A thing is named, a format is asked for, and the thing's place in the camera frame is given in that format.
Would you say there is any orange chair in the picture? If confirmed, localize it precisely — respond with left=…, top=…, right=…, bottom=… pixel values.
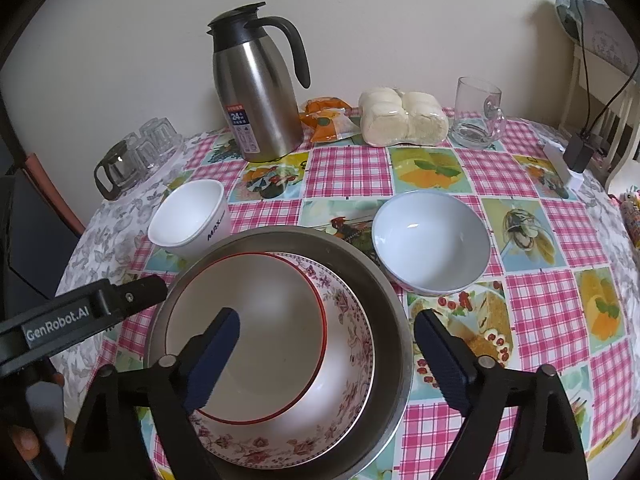
left=25, top=152, right=87, bottom=237

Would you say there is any floral plate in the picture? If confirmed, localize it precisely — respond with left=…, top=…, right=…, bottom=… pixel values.
left=192, top=252, right=376, bottom=466

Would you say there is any pink checked tablecloth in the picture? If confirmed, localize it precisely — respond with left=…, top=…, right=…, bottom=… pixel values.
left=115, top=105, right=640, bottom=480

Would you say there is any black cable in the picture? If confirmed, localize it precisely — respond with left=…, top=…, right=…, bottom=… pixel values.
left=574, top=0, right=640, bottom=138

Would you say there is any white paper cup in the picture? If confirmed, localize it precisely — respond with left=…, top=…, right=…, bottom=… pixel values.
left=147, top=179, right=233, bottom=261

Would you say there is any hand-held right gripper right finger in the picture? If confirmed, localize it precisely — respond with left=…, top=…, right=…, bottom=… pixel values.
left=413, top=308, right=591, bottom=480

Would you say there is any grey floral seat cushion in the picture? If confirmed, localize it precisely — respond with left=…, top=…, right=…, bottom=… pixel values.
left=556, top=0, right=640, bottom=76

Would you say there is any white power strip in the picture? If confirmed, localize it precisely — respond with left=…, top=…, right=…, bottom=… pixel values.
left=542, top=140, right=583, bottom=192

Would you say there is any clear glass mug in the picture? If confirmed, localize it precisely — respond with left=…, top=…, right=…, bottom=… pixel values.
left=448, top=76, right=507, bottom=150

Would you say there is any orange snack packet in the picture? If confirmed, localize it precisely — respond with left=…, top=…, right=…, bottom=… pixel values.
left=299, top=96, right=362, bottom=145

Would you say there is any person's left hand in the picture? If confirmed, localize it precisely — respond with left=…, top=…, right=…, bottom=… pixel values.
left=9, top=424, right=42, bottom=463

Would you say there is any stainless steel thermos jug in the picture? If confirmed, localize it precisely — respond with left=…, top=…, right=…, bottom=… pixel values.
left=206, top=2, right=311, bottom=163

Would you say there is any black power adapter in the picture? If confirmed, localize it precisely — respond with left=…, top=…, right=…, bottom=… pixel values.
left=565, top=134, right=603, bottom=173

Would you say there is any dark furniture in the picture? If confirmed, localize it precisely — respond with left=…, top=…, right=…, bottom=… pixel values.
left=0, top=150, right=76, bottom=311

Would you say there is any bag of steamed buns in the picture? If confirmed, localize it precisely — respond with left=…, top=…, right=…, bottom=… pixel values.
left=358, top=86, right=449, bottom=148

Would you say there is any red-rimmed white bowl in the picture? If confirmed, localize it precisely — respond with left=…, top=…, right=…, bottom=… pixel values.
left=165, top=252, right=328, bottom=423

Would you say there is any glass coffee pot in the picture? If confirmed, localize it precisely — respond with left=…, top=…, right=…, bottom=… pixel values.
left=94, top=140, right=143, bottom=201

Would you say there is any large steel plate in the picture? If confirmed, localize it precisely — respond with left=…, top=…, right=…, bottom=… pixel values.
left=144, top=226, right=413, bottom=480

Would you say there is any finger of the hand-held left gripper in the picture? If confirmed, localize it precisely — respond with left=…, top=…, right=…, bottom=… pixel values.
left=112, top=274, right=168, bottom=318

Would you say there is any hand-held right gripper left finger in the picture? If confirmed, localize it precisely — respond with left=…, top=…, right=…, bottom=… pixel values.
left=59, top=306, right=241, bottom=480

